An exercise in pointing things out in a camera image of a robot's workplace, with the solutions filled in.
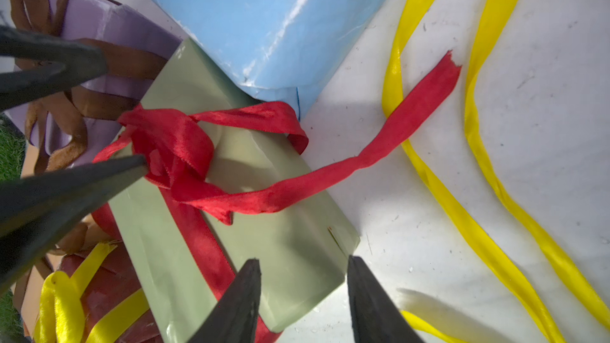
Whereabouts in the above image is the green artificial grass mat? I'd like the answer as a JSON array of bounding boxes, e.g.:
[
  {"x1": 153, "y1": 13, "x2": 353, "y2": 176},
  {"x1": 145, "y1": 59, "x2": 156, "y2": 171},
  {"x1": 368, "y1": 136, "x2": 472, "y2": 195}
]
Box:
[{"x1": 1, "y1": 113, "x2": 25, "y2": 342}]

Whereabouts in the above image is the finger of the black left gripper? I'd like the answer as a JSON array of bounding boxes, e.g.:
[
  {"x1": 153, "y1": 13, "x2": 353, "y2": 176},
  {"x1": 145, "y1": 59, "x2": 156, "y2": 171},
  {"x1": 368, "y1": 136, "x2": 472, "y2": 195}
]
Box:
[
  {"x1": 1, "y1": 155, "x2": 148, "y2": 292},
  {"x1": 1, "y1": 25, "x2": 109, "y2": 111}
]

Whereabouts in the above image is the brown ribbon on purple box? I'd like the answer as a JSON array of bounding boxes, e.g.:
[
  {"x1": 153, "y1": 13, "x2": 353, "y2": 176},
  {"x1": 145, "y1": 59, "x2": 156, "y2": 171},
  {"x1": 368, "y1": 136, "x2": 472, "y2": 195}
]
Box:
[{"x1": 4, "y1": 0, "x2": 168, "y2": 175}]

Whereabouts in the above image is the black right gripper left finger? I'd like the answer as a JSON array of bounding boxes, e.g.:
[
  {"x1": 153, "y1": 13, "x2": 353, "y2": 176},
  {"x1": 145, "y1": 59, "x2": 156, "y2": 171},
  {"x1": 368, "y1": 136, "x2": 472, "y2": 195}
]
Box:
[{"x1": 188, "y1": 259, "x2": 261, "y2": 343}]

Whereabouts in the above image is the light blue gift box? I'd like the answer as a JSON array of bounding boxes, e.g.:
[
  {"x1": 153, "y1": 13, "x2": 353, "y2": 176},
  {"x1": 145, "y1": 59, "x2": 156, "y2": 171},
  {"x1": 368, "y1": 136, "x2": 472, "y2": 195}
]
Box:
[{"x1": 153, "y1": 0, "x2": 385, "y2": 117}]

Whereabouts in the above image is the green gift box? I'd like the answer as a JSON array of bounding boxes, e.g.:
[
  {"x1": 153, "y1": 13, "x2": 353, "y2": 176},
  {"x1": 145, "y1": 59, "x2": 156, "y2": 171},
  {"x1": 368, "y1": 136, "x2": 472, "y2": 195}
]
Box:
[{"x1": 110, "y1": 40, "x2": 360, "y2": 342}]

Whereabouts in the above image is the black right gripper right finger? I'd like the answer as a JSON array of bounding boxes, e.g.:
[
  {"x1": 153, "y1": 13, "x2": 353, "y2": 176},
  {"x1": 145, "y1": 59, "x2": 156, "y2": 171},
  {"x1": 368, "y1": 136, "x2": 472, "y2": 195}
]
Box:
[{"x1": 347, "y1": 256, "x2": 424, "y2": 343}]

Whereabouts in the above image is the orange gift box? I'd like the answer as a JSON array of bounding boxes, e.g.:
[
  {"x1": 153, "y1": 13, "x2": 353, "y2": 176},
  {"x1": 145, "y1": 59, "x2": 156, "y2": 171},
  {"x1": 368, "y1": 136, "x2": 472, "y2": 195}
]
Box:
[{"x1": 11, "y1": 142, "x2": 115, "y2": 337}]

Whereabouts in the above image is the purple gift box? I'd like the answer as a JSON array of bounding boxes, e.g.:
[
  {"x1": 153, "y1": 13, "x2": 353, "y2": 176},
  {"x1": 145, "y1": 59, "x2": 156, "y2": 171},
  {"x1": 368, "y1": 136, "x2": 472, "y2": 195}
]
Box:
[{"x1": 4, "y1": 0, "x2": 184, "y2": 168}]

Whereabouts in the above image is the red gift box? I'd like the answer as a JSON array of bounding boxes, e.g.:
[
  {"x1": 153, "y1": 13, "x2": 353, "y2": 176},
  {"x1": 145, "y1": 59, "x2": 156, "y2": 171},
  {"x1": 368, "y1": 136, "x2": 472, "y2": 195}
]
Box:
[{"x1": 59, "y1": 243, "x2": 162, "y2": 342}]

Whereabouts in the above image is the yellow ribbon of blue box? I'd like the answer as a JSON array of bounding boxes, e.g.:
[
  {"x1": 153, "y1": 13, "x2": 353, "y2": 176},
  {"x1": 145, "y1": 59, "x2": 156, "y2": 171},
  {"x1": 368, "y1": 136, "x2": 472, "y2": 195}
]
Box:
[{"x1": 381, "y1": 0, "x2": 609, "y2": 342}]

